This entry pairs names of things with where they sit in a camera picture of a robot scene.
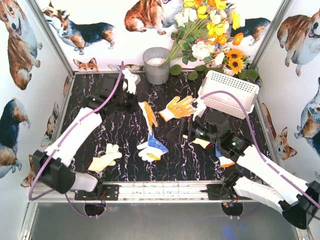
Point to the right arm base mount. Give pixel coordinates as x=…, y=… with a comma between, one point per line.
x=218, y=192

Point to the white plastic storage basket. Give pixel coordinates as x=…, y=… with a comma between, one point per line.
x=228, y=94

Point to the aluminium front rail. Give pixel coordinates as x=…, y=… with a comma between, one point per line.
x=173, y=191

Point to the blue dotted glove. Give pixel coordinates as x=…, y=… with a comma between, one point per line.
x=151, y=150
x=224, y=162

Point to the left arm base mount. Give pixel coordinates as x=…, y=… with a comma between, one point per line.
x=108, y=192

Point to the grey metal bucket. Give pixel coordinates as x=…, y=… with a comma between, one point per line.
x=156, y=68

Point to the cream rubber glove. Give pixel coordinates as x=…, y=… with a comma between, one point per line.
x=203, y=143
x=112, y=153

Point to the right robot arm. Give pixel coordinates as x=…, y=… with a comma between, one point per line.
x=297, y=200

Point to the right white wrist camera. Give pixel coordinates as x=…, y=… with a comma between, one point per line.
x=199, y=108

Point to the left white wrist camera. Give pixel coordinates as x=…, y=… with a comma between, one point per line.
x=130, y=81

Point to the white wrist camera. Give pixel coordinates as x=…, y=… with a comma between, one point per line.
x=199, y=108
x=130, y=81

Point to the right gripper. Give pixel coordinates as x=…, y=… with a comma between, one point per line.
x=185, y=131

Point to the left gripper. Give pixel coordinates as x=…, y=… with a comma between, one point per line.
x=133, y=100

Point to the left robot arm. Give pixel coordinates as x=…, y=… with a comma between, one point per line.
x=51, y=166

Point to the artificial flower bouquet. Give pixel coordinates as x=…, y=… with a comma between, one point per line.
x=210, y=31

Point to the yellow dotted work glove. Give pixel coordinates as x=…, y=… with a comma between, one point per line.
x=178, y=108

